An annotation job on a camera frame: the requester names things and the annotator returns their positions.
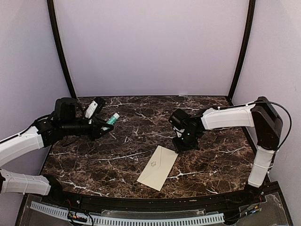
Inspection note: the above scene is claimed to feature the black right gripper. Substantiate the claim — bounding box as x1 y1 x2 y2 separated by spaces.
172 129 199 153

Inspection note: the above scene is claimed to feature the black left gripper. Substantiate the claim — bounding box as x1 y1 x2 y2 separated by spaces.
62 115 114 141

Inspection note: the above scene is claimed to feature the small glue bottle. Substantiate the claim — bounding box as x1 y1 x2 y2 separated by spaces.
102 113 120 131

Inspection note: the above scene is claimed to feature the cream envelope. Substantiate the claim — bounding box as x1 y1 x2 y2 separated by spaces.
137 146 178 191

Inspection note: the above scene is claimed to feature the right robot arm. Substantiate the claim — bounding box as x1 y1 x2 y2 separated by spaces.
168 96 288 204

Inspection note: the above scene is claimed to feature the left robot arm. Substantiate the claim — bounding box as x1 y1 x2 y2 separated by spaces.
0 97 119 205

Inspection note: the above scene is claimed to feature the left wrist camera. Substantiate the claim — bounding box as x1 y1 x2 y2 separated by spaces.
85 97 105 124

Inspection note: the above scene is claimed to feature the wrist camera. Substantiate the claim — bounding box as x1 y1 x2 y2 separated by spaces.
168 109 191 137
85 97 105 124

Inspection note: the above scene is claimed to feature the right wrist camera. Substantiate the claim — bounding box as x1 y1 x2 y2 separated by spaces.
168 109 191 137

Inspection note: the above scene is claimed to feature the black front rail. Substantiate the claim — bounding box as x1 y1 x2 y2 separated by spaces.
25 182 280 212

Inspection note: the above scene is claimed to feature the white slotted cable duct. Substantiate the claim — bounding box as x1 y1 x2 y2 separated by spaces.
30 201 224 226

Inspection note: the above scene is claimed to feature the black corner frame post left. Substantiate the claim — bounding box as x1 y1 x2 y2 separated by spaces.
47 0 77 99

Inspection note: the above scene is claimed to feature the black corner frame post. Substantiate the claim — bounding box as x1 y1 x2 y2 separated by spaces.
47 0 77 99
227 0 256 102

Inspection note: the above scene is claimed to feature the black corner frame post right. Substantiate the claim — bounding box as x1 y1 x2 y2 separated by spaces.
227 0 256 102

